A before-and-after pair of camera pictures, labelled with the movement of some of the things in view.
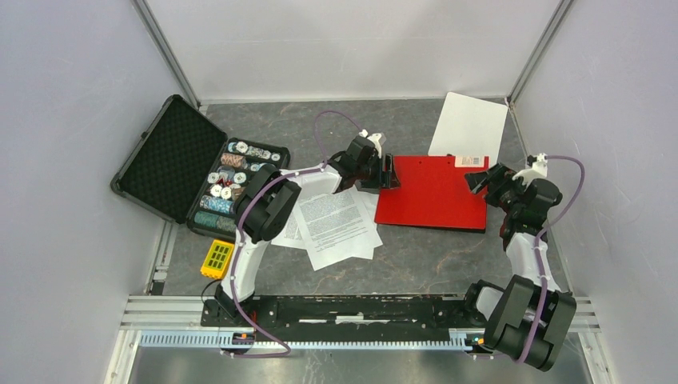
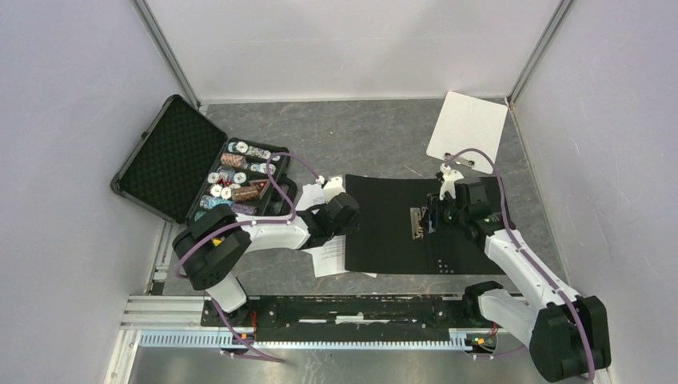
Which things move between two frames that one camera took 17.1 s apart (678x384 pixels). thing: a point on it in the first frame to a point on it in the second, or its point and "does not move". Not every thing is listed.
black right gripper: x=498 y=176 to x=431 y=216
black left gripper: x=388 y=180 to x=351 y=226
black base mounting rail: x=317 y=318 does not move
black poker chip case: x=185 y=168 does not move
